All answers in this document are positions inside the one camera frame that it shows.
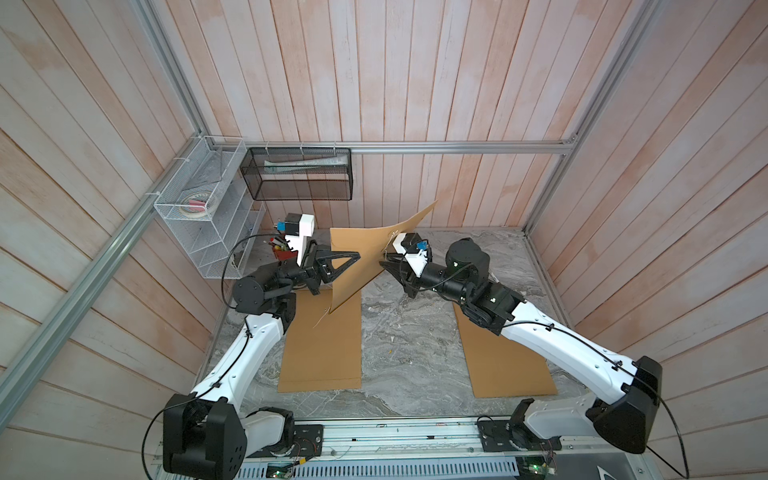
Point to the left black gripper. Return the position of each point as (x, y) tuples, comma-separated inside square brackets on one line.
[(324, 270)]

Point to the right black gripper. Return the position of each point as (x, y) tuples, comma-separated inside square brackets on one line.
[(410, 281)]

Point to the brown kraft file bag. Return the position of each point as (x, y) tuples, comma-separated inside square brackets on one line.
[(323, 349)]

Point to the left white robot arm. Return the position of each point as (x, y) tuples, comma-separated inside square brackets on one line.
[(240, 360)]

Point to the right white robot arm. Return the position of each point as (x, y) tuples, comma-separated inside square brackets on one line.
[(625, 394)]

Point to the red metal pencil bucket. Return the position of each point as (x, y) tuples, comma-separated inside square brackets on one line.
[(281, 250)]

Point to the tape roll on shelf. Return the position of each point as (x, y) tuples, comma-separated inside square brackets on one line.
[(197, 205)]

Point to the black mesh wall basket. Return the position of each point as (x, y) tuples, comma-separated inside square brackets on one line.
[(298, 173)]

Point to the horizontal aluminium wall rail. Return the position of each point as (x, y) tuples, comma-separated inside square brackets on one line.
[(547, 147)]

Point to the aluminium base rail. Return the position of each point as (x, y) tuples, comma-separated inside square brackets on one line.
[(388, 448)]

